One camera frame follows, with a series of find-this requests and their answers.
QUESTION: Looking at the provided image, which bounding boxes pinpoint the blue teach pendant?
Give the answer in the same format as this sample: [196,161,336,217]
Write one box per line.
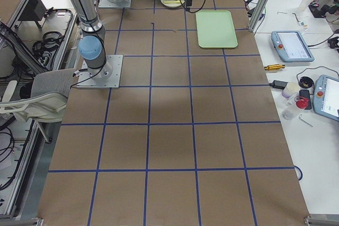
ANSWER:
[271,31,315,62]
[313,75,339,121]

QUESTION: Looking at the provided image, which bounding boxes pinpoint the black smartphone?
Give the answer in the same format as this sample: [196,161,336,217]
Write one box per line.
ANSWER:
[299,89,312,110]

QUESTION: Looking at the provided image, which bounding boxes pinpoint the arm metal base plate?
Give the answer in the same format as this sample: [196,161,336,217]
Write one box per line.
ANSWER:
[75,55,123,89]
[98,0,132,9]

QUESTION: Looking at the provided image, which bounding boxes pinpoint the light green plastic tray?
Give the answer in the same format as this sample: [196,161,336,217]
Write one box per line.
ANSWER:
[195,10,238,49]

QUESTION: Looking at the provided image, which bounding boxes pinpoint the red round cap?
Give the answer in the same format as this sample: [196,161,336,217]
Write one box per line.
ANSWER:
[295,96,309,110]

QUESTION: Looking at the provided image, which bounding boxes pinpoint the black power adapter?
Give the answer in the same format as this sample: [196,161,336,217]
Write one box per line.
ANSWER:
[269,80,288,90]

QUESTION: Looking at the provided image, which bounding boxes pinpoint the white plastic cup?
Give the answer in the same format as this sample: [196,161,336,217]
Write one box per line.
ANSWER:
[282,82,300,98]

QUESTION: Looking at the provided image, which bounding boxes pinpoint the black round dish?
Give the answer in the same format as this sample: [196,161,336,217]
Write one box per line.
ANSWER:
[298,76,314,89]

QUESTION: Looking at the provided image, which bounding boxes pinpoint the grey white office chair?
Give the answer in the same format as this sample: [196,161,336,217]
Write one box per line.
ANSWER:
[1,68,75,143]

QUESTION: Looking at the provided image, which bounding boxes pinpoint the upper blue teach pendant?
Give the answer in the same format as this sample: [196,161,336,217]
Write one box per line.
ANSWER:
[271,31,315,62]

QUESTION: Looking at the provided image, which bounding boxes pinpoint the clear plastic cup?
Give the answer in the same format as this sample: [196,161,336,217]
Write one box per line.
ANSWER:
[282,104,298,120]

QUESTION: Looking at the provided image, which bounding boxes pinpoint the metal allen key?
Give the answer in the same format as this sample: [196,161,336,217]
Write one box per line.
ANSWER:
[298,114,314,128]

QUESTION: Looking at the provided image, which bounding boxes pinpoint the aluminium frame post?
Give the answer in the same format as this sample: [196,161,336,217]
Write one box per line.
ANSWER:
[247,0,282,33]

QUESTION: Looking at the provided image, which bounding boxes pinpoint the lower blue teach pendant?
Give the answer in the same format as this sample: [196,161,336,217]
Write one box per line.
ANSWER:
[313,75,339,121]

